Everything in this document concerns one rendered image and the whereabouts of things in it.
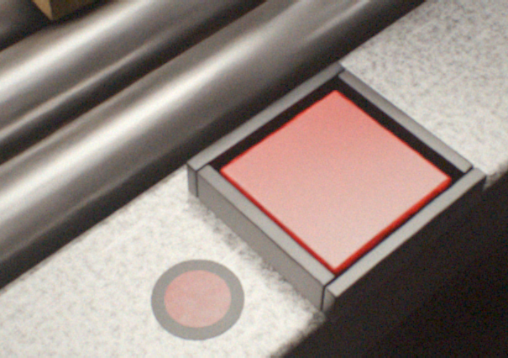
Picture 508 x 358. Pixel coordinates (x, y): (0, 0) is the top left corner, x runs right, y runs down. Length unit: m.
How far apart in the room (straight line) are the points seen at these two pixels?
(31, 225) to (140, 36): 0.10
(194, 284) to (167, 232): 0.02
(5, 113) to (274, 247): 0.13
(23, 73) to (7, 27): 0.04
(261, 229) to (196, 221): 0.03
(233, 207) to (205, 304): 0.03
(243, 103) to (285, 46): 0.03
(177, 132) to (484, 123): 0.12
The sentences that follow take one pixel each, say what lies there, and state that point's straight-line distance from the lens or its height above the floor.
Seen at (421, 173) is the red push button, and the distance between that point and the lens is 0.37.
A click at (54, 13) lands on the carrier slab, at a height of 0.92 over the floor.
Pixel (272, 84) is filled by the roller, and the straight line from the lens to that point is 0.42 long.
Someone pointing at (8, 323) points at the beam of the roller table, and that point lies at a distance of 0.36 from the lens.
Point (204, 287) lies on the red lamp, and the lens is 0.36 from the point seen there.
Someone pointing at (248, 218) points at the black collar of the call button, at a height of 0.93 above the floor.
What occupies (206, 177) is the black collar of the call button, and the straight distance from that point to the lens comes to 0.36.
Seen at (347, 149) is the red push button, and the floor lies 0.93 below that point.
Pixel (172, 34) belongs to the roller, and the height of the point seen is 0.91.
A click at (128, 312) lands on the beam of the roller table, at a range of 0.35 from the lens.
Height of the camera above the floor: 1.22
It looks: 52 degrees down
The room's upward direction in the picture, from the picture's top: 2 degrees clockwise
